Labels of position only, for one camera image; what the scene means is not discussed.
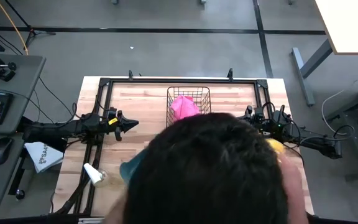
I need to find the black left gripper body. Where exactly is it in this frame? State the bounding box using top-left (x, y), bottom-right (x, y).
top-left (106, 109), bottom-right (124, 141)

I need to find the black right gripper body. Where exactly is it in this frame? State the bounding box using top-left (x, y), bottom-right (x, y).
top-left (239, 105), bottom-right (269, 134)

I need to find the pink microfiber towel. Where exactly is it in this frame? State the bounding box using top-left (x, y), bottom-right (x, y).
top-left (170, 95), bottom-right (201, 121)

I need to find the person's forearm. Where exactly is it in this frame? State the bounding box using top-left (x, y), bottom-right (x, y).
top-left (103, 198), bottom-right (127, 224)

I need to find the yellow microfiber towel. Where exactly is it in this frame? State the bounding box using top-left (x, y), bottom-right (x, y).
top-left (265, 138), bottom-right (285, 155)

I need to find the teal plastic bin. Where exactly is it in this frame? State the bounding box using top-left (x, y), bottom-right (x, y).
top-left (119, 149), bottom-right (149, 186)

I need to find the grey table leg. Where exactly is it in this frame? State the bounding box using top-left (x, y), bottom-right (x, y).
top-left (291, 39), bottom-right (334, 107)

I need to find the person's head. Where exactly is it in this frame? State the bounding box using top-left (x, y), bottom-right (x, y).
top-left (122, 112), bottom-right (288, 224)

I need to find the white printed paper sheet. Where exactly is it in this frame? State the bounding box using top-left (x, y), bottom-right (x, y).
top-left (25, 142), bottom-right (64, 174)

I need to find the black computer mouse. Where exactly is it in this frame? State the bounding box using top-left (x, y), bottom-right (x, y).
top-left (0, 137), bottom-right (14, 166)

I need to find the black tripod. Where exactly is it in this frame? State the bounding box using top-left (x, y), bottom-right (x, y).
top-left (3, 0), bottom-right (57, 47)

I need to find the white table top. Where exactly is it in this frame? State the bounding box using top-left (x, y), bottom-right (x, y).
top-left (314, 0), bottom-right (358, 55)

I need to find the white cable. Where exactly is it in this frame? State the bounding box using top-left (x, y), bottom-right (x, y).
top-left (321, 67), bottom-right (358, 136)

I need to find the black aluminium table frame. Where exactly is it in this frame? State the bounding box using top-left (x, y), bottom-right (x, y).
top-left (54, 77), bottom-right (315, 218)

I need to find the black wire basket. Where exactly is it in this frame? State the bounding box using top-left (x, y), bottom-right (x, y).
top-left (165, 86), bottom-right (213, 128)

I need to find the black desk cable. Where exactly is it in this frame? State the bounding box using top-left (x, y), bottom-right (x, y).
top-left (0, 76), bottom-right (77, 125)

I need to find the silver metal bracket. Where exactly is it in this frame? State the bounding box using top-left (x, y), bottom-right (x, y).
top-left (78, 217), bottom-right (105, 224)

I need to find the yellow cable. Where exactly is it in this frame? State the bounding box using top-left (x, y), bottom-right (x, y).
top-left (0, 0), bottom-right (30, 56)

